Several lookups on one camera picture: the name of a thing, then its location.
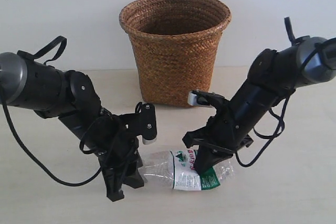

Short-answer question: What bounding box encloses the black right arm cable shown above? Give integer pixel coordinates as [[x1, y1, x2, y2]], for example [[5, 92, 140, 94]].
[[235, 16, 336, 167]]

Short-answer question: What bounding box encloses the clear plastic bottle green label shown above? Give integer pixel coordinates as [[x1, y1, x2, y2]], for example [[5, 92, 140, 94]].
[[139, 149, 234, 191]]

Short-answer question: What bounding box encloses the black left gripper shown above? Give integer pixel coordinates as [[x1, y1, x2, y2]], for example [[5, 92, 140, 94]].
[[81, 114, 144, 202]]

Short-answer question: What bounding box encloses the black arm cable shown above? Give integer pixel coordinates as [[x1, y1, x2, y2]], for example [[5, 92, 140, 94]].
[[0, 35, 137, 186], [235, 16, 336, 167]]

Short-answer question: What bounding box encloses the wrist camera black silver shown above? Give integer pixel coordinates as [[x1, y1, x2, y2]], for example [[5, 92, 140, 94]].
[[124, 102, 158, 145], [187, 90, 227, 108]]

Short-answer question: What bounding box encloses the brown woven wicker basket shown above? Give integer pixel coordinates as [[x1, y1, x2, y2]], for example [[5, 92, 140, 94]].
[[119, 0, 232, 108]]

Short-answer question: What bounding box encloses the left wrist camera black silver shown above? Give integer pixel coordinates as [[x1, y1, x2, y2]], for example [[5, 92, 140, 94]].
[[124, 102, 158, 145]]

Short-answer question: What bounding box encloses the right robot arm black grey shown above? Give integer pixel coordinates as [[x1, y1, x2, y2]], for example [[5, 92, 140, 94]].
[[182, 36, 335, 175]]

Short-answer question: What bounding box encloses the right wrist camera black silver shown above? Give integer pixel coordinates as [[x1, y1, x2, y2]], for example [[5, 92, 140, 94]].
[[187, 90, 227, 108]]

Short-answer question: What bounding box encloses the left robot arm black grey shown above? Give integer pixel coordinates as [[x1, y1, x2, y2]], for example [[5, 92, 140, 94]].
[[1, 52, 144, 201]]

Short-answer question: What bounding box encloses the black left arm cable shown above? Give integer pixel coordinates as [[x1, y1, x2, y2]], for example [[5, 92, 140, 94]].
[[0, 35, 137, 186]]

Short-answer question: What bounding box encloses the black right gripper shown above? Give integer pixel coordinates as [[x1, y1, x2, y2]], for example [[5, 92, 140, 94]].
[[182, 100, 254, 175]]

